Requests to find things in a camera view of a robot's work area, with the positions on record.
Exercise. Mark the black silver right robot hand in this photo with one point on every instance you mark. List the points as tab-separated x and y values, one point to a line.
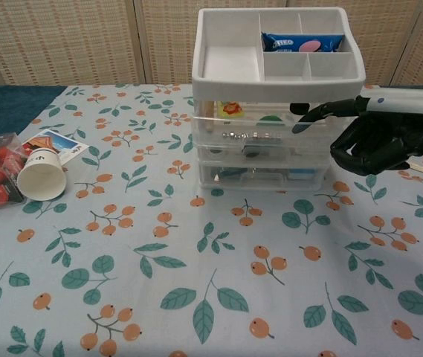
382	141

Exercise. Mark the clear plastic storage box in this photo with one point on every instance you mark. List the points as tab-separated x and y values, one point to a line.
248	126

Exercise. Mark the small yellow packet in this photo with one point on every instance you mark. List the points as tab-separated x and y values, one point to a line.
229	109

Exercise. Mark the white plastic drawer organizer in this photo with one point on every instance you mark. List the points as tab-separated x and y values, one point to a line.
233	89

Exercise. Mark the green round lid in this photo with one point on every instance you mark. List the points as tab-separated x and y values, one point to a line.
270	119

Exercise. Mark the blue Oreo cookie packet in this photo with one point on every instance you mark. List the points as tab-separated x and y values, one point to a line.
300	42

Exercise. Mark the floral leaf print tablecloth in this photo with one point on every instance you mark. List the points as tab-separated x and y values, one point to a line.
181	267

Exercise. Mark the picture postcard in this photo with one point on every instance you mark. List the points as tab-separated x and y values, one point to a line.
66	145

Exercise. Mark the white paper cup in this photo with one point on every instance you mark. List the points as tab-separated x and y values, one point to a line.
42	178

